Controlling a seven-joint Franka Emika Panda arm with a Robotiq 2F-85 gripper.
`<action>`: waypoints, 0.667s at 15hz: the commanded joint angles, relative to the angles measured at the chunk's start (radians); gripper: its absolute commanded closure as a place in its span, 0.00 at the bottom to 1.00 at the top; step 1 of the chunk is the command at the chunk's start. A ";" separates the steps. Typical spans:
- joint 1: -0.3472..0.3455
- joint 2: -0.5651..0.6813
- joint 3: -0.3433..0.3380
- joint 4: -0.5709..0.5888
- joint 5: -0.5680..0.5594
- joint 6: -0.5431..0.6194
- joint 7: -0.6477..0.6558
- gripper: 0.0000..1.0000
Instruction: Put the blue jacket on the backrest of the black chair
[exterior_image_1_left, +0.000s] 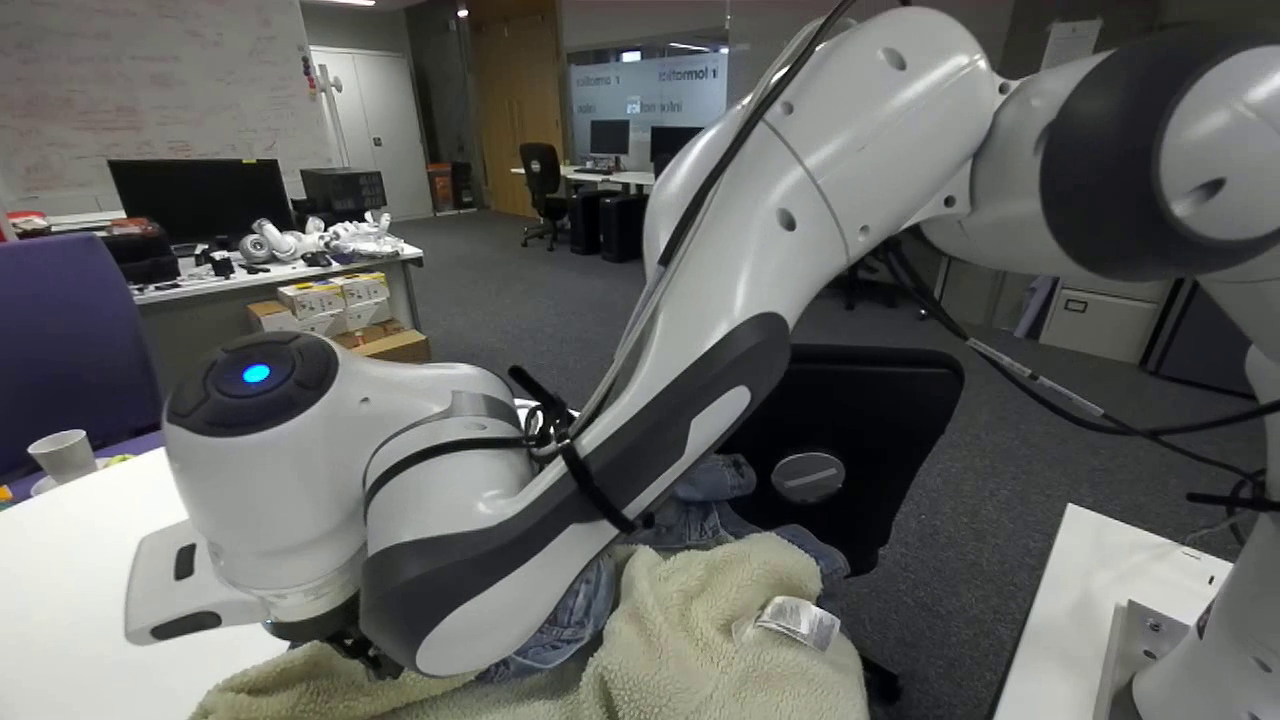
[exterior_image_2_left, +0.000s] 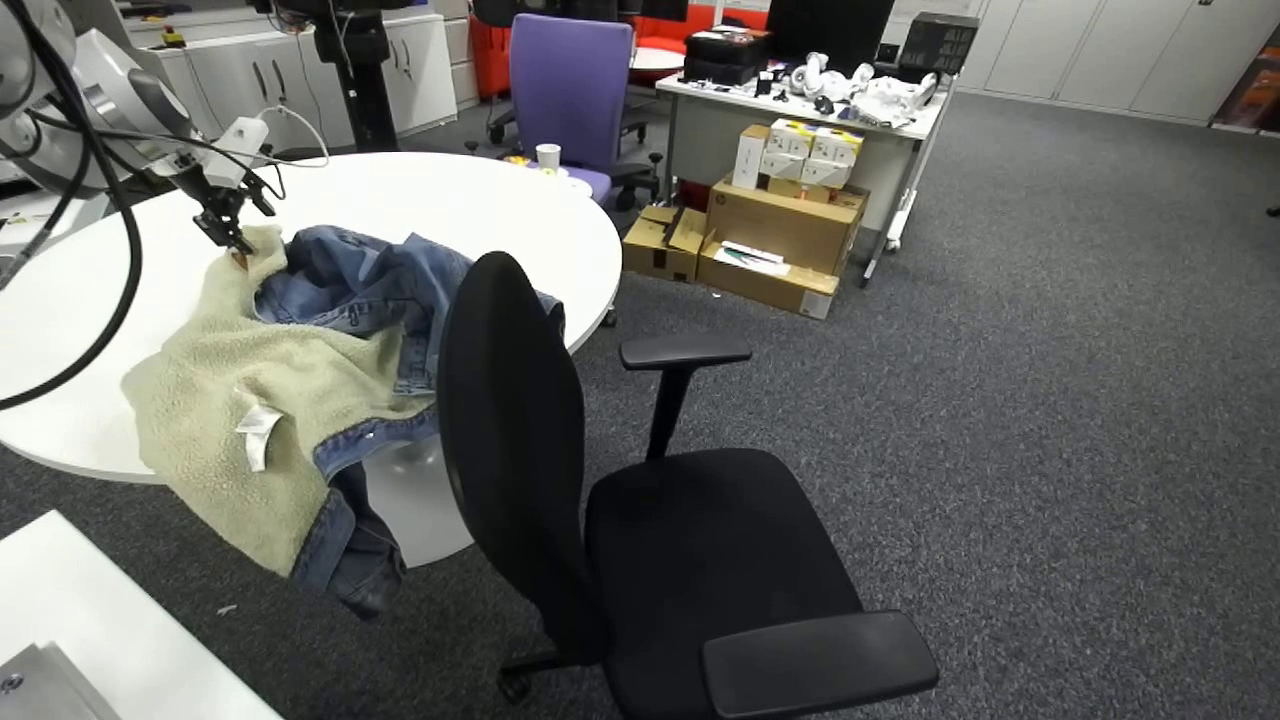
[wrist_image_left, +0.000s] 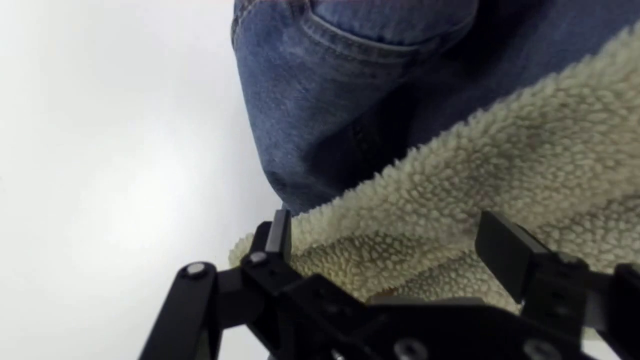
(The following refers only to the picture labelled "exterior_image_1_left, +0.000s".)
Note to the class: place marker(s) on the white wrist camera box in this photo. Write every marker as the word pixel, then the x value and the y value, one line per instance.
pixel 162 585

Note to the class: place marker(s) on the long white office desk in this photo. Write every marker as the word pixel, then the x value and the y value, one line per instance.
pixel 606 172

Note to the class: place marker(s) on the beige filing cabinet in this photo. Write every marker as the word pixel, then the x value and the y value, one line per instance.
pixel 1102 320

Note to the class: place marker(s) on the grey cluttered desk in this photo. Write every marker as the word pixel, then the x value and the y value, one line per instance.
pixel 203 320

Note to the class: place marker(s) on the black flat monitor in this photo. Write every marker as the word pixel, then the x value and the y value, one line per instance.
pixel 665 144
pixel 610 134

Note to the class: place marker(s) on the white yellow carton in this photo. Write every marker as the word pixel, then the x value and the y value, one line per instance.
pixel 333 301

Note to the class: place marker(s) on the dark low cabinet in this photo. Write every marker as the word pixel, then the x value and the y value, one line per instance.
pixel 1202 344

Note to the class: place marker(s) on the large brown cardboard box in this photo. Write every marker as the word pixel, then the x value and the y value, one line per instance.
pixel 395 344

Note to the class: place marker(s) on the white paper wall notice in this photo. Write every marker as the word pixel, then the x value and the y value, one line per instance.
pixel 1069 43

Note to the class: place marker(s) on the black office chair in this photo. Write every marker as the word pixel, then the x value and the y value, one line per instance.
pixel 867 412

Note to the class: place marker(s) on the black box on desk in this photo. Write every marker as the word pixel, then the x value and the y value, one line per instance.
pixel 143 253

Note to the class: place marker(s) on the black boxy monitor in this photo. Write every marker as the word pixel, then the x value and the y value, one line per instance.
pixel 340 193

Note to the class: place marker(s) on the tan small carton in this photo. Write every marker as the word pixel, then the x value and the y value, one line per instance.
pixel 273 319

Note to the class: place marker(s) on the grey metal bracket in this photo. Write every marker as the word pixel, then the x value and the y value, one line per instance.
pixel 1146 654

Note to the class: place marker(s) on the white door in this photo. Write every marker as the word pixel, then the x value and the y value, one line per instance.
pixel 365 134

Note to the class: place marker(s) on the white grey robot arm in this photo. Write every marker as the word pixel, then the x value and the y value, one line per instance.
pixel 826 172

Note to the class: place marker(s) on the black swivel desk chair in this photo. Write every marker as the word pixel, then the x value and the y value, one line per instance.
pixel 544 187

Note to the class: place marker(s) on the brown wooden door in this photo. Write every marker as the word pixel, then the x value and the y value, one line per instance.
pixel 522 106

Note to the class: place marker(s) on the white paper cup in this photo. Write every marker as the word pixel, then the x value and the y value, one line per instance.
pixel 61 456

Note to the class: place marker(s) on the purple partition panel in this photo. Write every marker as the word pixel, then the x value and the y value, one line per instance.
pixel 64 344

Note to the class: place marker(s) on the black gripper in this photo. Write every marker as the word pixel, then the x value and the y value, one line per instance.
pixel 354 651

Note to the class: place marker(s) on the blue denim fleece-lined jacket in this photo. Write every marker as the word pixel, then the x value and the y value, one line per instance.
pixel 693 642

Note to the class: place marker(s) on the white crumpled packaging pile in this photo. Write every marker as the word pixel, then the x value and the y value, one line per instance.
pixel 320 243

